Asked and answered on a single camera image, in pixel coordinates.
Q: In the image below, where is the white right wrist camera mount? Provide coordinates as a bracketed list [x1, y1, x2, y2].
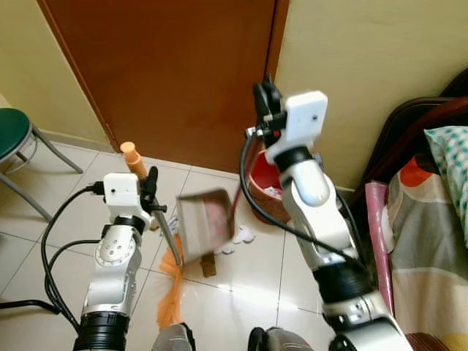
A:
[264, 90, 328, 165]

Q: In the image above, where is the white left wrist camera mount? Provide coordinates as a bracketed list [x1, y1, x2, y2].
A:
[103, 173, 153, 220]

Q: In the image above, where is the green seat metal stool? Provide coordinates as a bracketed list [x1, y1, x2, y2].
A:
[0, 107, 84, 221]

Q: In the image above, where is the white paper scrap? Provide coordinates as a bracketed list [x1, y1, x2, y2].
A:
[233, 224, 256, 244]

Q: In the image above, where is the grey right robot leg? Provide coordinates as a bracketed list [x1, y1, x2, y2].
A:
[247, 326, 317, 351]

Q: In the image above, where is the orange bristle broom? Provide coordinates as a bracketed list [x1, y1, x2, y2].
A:
[120, 141, 188, 328]

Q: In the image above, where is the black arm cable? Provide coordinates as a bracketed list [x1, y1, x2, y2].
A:
[239, 126, 366, 273]
[39, 183, 107, 331]

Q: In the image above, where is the pink mattress edge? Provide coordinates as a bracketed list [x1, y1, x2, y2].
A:
[365, 181, 396, 317]

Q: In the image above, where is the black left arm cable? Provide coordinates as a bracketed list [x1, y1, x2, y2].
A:
[39, 183, 107, 331]

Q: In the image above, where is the brown cardboard scrap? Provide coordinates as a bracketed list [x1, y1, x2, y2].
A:
[200, 254, 218, 278]

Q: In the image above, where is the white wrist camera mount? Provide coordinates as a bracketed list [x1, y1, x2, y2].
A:
[264, 90, 328, 165]
[103, 173, 153, 220]

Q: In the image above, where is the brown wooden door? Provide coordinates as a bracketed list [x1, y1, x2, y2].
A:
[38, 0, 290, 175]

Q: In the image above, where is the green checkered pillow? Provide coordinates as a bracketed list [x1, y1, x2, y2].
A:
[423, 125, 468, 236]

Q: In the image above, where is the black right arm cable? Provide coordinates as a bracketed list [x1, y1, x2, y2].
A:
[239, 126, 366, 273]

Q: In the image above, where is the grey long-handled dustpan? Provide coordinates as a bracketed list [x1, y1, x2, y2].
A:
[175, 143, 254, 265]

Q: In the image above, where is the red plastic bin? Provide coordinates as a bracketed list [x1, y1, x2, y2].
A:
[248, 149, 294, 224]

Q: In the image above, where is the dark wooden bed frame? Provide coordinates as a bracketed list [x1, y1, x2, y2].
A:
[350, 69, 468, 214]

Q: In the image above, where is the grey left robot leg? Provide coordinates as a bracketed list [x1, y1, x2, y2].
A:
[151, 322, 196, 351]

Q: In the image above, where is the grey robot leg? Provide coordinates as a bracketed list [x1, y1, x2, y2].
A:
[247, 326, 317, 351]
[151, 322, 196, 351]

